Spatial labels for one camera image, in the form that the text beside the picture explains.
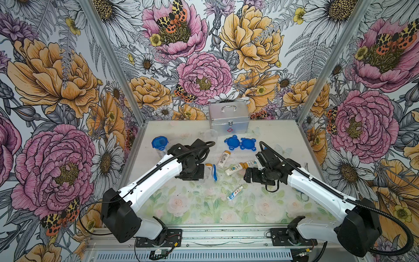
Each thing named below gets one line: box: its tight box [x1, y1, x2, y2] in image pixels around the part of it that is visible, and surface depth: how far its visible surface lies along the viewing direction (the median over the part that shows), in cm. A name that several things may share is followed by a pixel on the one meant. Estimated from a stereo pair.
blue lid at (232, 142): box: [223, 134, 241, 151], surface depth 113 cm
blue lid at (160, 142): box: [151, 135, 169, 151], surface depth 96 cm
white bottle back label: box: [217, 150, 231, 168], surface depth 101 cm
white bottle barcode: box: [204, 163, 213, 180], surface depth 72 cm
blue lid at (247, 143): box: [239, 137, 257, 152], surface depth 113 cm
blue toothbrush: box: [212, 163, 218, 183], surface depth 96 cm
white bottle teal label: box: [224, 162, 245, 176], surface depth 96 cm
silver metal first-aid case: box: [208, 102, 251, 136], surface depth 111 cm
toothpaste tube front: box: [226, 185, 244, 202], surface depth 89 cm
